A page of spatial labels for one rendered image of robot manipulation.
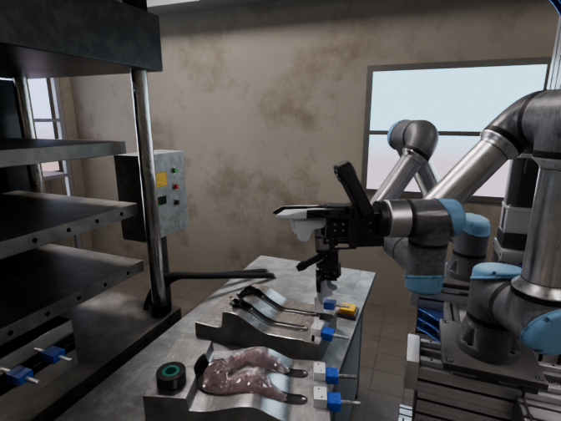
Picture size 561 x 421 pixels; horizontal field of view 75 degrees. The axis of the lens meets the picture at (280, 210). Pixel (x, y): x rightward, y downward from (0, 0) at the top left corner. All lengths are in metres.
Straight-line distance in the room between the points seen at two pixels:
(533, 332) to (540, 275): 0.12
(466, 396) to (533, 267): 0.42
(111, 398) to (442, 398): 0.96
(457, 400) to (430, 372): 0.10
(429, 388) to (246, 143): 2.75
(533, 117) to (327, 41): 2.52
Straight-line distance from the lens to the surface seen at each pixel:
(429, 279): 0.78
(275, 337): 1.36
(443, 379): 1.14
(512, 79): 3.15
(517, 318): 0.95
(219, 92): 3.59
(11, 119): 2.17
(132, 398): 1.33
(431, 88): 3.10
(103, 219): 1.50
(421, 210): 0.73
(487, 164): 0.92
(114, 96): 4.35
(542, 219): 0.89
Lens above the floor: 1.63
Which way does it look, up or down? 14 degrees down
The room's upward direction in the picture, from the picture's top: straight up
